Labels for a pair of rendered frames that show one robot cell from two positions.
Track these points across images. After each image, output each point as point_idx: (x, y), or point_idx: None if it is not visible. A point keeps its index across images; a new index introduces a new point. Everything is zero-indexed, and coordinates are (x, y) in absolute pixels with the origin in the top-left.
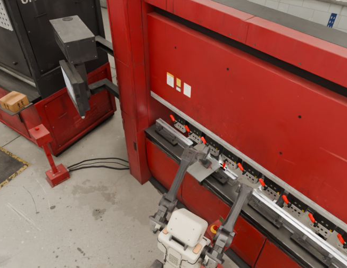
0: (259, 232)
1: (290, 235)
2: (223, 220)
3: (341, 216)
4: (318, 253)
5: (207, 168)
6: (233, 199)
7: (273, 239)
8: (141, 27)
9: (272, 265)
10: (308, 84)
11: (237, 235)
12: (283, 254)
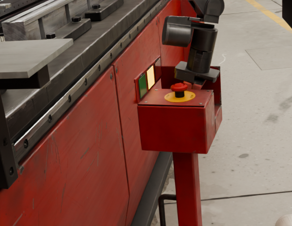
0: (105, 71)
1: (92, 22)
2: (167, 29)
3: None
4: (107, 1)
5: None
6: (53, 67)
7: (114, 45)
8: None
9: (132, 124)
10: None
11: (103, 185)
12: (126, 55)
